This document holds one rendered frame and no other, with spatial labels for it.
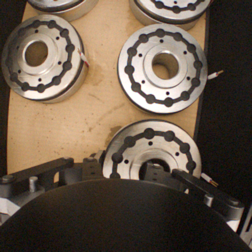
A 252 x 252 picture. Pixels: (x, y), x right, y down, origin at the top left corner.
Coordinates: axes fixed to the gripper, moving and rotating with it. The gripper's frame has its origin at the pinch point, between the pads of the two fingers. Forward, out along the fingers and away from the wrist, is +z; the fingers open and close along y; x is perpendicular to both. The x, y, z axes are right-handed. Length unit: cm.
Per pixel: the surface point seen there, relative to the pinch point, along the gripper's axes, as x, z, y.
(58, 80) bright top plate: 8.2, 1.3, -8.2
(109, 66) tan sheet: 11.2, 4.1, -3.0
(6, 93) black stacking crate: 6.5, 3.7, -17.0
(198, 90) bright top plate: 8.9, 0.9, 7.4
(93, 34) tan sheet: 15.3, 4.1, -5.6
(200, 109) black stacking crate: 7.2, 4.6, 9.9
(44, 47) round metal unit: 12.4, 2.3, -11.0
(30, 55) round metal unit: 11.1, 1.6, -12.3
